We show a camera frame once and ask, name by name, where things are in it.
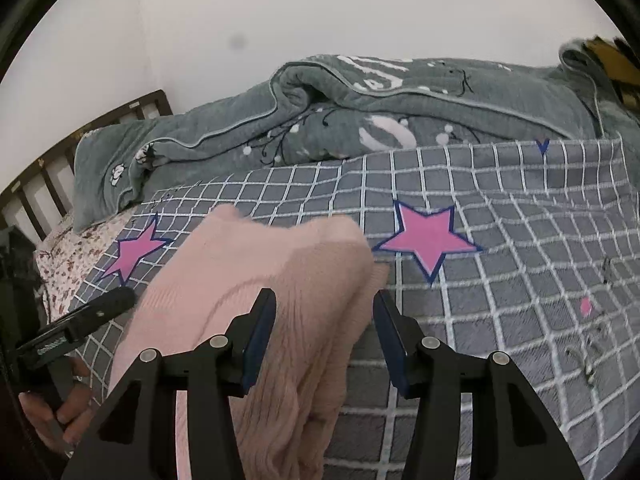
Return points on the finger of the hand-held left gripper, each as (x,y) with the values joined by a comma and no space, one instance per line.
(107,305)

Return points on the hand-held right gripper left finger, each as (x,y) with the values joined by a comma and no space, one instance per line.
(260,340)

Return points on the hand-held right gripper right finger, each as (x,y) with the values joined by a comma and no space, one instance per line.
(387,345)

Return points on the pink knitted sweater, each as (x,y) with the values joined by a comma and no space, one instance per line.
(300,270)

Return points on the person's left hand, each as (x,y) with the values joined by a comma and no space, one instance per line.
(77,410)

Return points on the floral pillow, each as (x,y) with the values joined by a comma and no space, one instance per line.
(75,255)

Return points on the dark cloth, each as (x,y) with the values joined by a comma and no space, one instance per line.
(17,280)

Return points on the grey checked star bed sheet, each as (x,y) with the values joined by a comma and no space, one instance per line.
(500,310)

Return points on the dark wooden headboard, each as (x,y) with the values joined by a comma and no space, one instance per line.
(150,102)

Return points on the grey-green floral quilt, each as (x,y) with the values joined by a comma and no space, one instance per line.
(350,125)

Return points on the camouflage cloth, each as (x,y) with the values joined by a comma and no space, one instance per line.
(612,60)

